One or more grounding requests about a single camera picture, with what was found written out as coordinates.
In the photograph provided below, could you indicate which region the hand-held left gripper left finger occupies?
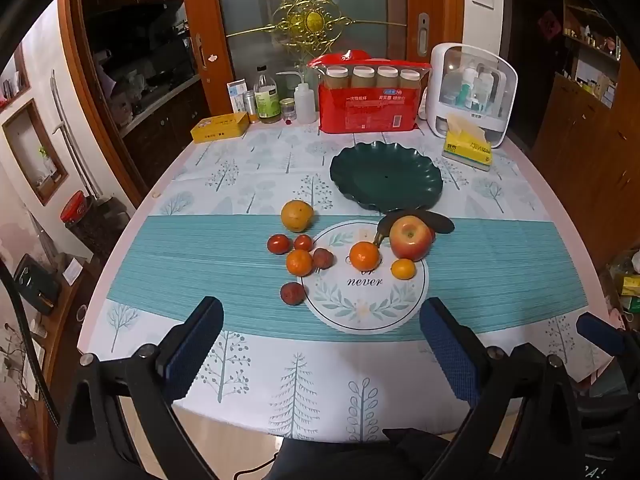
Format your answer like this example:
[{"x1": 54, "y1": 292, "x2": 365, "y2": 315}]
[{"x1": 52, "y1": 296, "x2": 224, "y2": 480}]

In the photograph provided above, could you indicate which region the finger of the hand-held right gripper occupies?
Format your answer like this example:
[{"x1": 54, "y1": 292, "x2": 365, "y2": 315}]
[{"x1": 576, "y1": 311, "x2": 640, "y2": 366}]

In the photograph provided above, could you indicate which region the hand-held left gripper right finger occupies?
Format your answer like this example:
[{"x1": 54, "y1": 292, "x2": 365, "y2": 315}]
[{"x1": 419, "y1": 297, "x2": 601, "y2": 480}]

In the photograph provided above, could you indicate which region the red apple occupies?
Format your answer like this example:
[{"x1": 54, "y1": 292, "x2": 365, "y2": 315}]
[{"x1": 389, "y1": 215, "x2": 434, "y2": 262}]

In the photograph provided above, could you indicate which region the orange tangerine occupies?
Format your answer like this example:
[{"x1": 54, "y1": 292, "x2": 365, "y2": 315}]
[
  {"x1": 348, "y1": 241, "x2": 381, "y2": 271},
  {"x1": 286, "y1": 249, "x2": 314, "y2": 277}
]

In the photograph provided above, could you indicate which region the large yellow orange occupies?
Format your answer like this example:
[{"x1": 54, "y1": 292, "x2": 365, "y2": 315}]
[{"x1": 280, "y1": 200, "x2": 316, "y2": 233}]

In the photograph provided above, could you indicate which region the dark green scalloped plate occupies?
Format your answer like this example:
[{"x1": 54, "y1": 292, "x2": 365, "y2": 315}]
[{"x1": 329, "y1": 142, "x2": 445, "y2": 212}]

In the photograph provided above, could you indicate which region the tree print tablecloth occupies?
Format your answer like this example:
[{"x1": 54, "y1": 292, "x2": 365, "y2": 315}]
[{"x1": 77, "y1": 120, "x2": 616, "y2": 441}]

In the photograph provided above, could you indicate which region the person's dark clothing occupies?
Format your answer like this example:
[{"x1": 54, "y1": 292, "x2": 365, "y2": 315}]
[{"x1": 267, "y1": 429, "x2": 453, "y2": 480}]

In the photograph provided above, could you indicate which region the black device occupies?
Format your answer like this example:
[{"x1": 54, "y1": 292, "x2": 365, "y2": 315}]
[{"x1": 12, "y1": 254, "x2": 63, "y2": 316}]

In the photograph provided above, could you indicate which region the wooden cabinet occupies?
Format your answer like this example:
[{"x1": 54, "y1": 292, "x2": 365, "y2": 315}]
[{"x1": 530, "y1": 0, "x2": 640, "y2": 261}]

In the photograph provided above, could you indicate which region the red lidded jar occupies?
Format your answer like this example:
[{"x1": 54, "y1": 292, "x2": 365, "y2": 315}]
[{"x1": 60, "y1": 190, "x2": 93, "y2": 226}]

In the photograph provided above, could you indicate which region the yellow tissue pack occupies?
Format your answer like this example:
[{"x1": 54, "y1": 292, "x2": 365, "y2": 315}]
[{"x1": 442, "y1": 114, "x2": 493, "y2": 172}]

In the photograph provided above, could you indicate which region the dark kitchen cabinet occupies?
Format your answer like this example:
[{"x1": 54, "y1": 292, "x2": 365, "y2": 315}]
[{"x1": 120, "y1": 75, "x2": 211, "y2": 201}]

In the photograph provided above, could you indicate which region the yellow tin box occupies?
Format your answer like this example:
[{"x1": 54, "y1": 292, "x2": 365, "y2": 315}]
[{"x1": 191, "y1": 112, "x2": 250, "y2": 144}]

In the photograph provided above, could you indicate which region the red paper cup package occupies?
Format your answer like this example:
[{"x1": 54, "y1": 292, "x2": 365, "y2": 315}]
[{"x1": 307, "y1": 49, "x2": 432, "y2": 133}]

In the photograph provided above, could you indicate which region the glass bottle green label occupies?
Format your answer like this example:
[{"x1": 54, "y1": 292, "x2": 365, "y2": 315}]
[{"x1": 254, "y1": 66, "x2": 282, "y2": 124}]

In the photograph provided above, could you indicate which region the blue white carton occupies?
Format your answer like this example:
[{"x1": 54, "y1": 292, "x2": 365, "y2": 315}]
[{"x1": 227, "y1": 79, "x2": 248, "y2": 113}]

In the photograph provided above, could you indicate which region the white storage box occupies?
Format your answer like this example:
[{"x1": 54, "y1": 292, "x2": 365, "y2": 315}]
[{"x1": 425, "y1": 42, "x2": 518, "y2": 148}]

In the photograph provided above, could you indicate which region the white squeeze bottle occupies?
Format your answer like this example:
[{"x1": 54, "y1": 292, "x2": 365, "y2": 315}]
[{"x1": 276, "y1": 71, "x2": 317, "y2": 125}]

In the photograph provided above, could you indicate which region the gold door ornament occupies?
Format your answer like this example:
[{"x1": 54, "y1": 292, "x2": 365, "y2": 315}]
[{"x1": 225, "y1": 0, "x2": 408, "y2": 58}]

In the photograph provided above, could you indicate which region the wooden framed glass door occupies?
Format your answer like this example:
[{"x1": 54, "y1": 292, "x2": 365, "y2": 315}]
[{"x1": 177, "y1": 0, "x2": 466, "y2": 126}]

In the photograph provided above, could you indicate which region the black cable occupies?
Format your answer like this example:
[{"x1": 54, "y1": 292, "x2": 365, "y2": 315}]
[{"x1": 232, "y1": 452, "x2": 281, "y2": 478}]

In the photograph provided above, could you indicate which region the long metal handle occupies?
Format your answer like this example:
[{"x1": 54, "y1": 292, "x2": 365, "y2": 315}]
[{"x1": 50, "y1": 70, "x2": 101, "y2": 201}]

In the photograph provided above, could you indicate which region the wooden wall niche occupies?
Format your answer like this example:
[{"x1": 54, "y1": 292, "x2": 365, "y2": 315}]
[{"x1": 1, "y1": 99, "x2": 69, "y2": 206}]

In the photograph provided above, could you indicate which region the red wall ornament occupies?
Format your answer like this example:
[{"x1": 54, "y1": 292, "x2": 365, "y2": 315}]
[{"x1": 537, "y1": 12, "x2": 563, "y2": 38}]

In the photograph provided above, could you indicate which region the silver door lock handle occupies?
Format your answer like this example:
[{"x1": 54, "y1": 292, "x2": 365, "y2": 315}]
[{"x1": 416, "y1": 12, "x2": 431, "y2": 58}]

